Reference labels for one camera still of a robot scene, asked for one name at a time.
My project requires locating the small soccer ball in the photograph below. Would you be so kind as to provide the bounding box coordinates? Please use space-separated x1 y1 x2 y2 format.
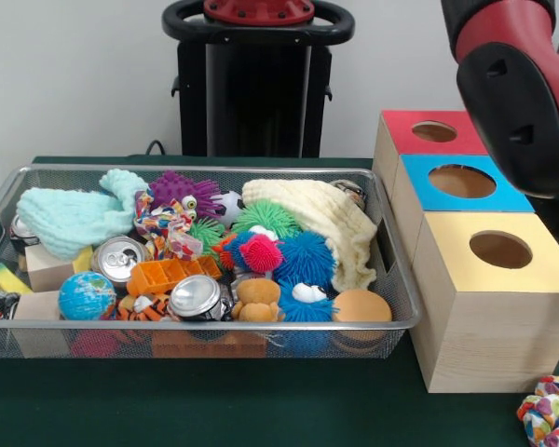
211 189 246 227

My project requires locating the mint green cloth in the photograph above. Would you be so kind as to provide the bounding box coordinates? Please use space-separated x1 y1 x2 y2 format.
16 168 149 261

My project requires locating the pink spiky ball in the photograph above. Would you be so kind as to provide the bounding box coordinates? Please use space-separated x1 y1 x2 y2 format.
239 234 285 274

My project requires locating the blue globe ball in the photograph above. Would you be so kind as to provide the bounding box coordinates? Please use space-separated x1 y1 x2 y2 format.
57 271 117 321

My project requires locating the purple spiky ball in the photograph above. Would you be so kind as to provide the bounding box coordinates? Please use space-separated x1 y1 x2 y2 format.
147 169 223 220

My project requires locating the cream cloth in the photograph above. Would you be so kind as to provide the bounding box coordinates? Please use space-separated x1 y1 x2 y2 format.
240 178 378 292

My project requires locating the blue spiky ball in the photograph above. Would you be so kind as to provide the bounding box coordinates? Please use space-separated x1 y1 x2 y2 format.
277 231 337 280

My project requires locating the silver drink can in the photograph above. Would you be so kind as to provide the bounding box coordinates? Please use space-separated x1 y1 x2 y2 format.
92 236 149 286
169 274 225 322

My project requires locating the colourful knotted rope toy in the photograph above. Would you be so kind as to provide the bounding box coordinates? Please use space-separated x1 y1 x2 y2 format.
516 374 559 447
133 189 202 262

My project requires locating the orange plastic crate toy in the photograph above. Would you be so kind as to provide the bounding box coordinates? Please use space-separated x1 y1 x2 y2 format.
127 254 224 297

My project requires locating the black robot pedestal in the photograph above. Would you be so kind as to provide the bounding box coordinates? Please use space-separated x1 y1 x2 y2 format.
161 0 356 158

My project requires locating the silver mesh bin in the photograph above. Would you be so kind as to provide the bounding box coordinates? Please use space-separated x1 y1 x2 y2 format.
0 163 424 359

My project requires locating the orange plush toy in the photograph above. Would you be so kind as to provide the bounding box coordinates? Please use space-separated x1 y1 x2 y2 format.
231 278 284 323

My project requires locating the dark green cloth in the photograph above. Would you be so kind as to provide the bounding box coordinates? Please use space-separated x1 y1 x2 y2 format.
0 156 559 447

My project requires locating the wooden box with three holes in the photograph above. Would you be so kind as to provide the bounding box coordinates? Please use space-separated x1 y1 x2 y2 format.
371 109 559 395

